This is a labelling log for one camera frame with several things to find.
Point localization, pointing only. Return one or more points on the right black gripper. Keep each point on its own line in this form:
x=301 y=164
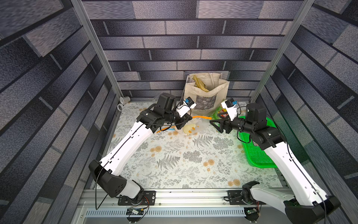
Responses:
x=226 y=125

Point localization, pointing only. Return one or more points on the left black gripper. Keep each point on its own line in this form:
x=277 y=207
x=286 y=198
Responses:
x=183 y=120

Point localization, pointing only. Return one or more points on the clear orange zip-top bag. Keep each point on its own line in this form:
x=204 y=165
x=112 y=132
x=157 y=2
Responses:
x=196 y=119

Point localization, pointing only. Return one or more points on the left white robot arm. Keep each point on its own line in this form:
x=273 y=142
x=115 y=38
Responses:
x=107 y=171

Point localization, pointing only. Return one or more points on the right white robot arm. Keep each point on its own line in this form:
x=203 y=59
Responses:
x=309 y=203

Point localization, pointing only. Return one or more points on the green chips bag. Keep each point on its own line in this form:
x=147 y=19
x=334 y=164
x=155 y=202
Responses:
x=220 y=113

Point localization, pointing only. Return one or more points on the beige canvas tote bag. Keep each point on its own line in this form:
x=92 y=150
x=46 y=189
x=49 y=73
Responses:
x=207 y=102

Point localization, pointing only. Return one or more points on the white cup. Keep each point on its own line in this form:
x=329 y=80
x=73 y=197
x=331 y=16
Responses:
x=122 y=102

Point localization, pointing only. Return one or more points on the yellow snack packet in tote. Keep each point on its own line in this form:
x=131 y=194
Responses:
x=199 y=83

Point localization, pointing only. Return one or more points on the right circuit board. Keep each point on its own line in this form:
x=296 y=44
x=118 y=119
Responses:
x=251 y=214

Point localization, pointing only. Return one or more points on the circuit board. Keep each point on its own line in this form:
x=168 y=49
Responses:
x=132 y=211
x=251 y=214

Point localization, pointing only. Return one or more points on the left circuit board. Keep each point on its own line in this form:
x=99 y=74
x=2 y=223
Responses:
x=132 y=211

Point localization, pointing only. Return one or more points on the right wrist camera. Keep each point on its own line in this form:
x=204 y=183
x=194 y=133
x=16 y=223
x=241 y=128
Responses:
x=231 y=107

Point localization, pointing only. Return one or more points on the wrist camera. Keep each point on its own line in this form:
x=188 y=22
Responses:
x=185 y=106
x=231 y=107

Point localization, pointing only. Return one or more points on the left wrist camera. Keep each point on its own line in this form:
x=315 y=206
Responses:
x=185 y=106

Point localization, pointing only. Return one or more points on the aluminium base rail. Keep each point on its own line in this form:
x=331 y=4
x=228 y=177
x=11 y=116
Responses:
x=165 y=203

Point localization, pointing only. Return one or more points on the left aluminium frame post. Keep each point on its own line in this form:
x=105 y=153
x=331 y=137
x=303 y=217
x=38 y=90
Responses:
x=86 y=23

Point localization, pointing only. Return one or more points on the aluminium frame post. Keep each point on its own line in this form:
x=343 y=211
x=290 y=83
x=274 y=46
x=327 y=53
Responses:
x=86 y=23
x=301 y=14

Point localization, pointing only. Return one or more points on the right aluminium frame post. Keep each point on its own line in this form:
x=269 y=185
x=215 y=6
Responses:
x=301 y=14

